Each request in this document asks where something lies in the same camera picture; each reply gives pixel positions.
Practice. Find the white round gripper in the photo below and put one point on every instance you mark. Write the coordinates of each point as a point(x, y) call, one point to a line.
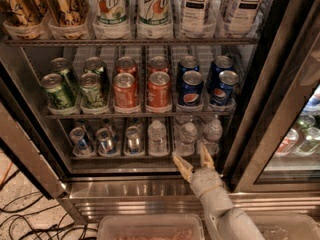
point(205, 181)

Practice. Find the clear water bottle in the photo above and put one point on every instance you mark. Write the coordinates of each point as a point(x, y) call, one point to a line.
point(211, 135)
point(185, 139)
point(157, 139)

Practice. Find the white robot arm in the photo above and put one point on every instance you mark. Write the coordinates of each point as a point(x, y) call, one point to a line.
point(222, 218)

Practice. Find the glass fridge door right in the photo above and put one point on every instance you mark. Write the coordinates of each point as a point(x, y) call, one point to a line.
point(279, 149)

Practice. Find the Teas Tea bottle left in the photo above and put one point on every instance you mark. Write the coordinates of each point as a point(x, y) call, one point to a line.
point(197, 18)

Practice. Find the teas tea bottle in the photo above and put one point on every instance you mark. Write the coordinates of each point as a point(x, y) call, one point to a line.
point(197, 18)
point(238, 16)

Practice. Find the Teas Tea bottle right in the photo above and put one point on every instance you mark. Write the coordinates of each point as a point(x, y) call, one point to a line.
point(238, 16)

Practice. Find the steel fridge door left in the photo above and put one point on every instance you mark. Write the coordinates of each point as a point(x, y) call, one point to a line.
point(19, 145)

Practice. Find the slim silver can right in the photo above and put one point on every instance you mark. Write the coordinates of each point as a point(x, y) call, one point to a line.
point(134, 141)

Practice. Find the blue Pepsi can front left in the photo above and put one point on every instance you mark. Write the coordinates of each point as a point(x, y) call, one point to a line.
point(191, 89)

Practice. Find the blue pepsi can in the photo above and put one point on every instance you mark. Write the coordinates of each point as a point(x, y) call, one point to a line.
point(223, 88)
point(191, 89)
point(187, 63)
point(219, 64)

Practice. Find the orange can front right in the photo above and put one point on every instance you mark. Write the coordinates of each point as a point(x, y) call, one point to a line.
point(158, 89)

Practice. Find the orange can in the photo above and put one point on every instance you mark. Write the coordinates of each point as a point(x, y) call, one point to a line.
point(158, 63)
point(158, 89)
point(125, 90)
point(127, 65)

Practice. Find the clear plastic bin left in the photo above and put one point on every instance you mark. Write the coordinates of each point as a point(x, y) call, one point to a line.
point(151, 227)

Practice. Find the clear plastic bin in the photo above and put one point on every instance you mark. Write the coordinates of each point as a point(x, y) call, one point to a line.
point(286, 226)
point(151, 227)

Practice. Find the blue Pepsi can front right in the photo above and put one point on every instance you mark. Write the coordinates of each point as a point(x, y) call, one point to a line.
point(223, 88)

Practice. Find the slim blue can middle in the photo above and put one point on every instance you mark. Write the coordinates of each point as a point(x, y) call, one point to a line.
point(106, 142)

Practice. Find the slim blue can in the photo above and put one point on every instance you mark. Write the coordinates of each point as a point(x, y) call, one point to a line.
point(106, 142)
point(81, 140)

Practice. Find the clear plastic bin right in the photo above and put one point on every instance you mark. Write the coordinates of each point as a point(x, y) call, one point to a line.
point(286, 226)

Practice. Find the blue Pepsi can back left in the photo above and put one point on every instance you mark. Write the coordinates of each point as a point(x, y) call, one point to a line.
point(187, 63)

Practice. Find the orange can front left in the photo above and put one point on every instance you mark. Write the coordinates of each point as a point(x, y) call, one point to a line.
point(125, 90)

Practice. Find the blue Pepsi can back right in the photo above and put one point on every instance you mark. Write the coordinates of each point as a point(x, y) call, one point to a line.
point(219, 64)

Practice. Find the orange can back right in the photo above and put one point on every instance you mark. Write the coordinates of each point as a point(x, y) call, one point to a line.
point(158, 63)

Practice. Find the slim blue can left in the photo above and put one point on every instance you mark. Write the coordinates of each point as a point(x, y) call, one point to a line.
point(81, 140)

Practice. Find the green can front right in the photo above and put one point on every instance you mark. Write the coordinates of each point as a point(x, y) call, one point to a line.
point(92, 91)

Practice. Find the green can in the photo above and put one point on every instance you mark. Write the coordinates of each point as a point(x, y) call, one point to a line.
point(92, 91)
point(64, 68)
point(59, 94)
point(96, 65)

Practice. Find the orange can back left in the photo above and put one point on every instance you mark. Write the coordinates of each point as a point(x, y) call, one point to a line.
point(127, 65)

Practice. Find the green can back right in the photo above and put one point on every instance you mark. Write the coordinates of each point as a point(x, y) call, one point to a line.
point(96, 65)

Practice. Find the green can front left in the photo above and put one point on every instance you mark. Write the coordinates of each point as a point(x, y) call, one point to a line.
point(59, 94)

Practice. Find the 7UP can left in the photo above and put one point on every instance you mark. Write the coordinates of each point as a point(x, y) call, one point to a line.
point(111, 19)

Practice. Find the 7up can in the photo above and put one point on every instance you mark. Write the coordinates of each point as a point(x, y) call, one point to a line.
point(111, 19)
point(154, 19)

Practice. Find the green can back left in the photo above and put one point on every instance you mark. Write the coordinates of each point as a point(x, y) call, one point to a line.
point(64, 68)

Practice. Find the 7UP can right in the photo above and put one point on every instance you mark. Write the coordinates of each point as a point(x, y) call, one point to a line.
point(154, 19)

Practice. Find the gold LaCroix can right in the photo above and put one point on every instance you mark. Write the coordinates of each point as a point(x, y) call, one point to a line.
point(68, 18)

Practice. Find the gold lacroix can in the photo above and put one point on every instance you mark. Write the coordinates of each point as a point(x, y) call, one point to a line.
point(68, 18)
point(23, 18)

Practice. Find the gold LaCroix can left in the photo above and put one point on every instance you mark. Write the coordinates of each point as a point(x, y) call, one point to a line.
point(23, 18)

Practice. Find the bottom wire shelf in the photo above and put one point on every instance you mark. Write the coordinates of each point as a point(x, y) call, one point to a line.
point(152, 159)

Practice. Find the wire shelf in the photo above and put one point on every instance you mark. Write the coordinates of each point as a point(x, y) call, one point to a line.
point(132, 42)
point(140, 114)
point(152, 159)

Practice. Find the middle wire shelf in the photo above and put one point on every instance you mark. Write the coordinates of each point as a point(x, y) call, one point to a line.
point(140, 114)

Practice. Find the top wire shelf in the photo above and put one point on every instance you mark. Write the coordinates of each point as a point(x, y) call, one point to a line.
point(132, 42)

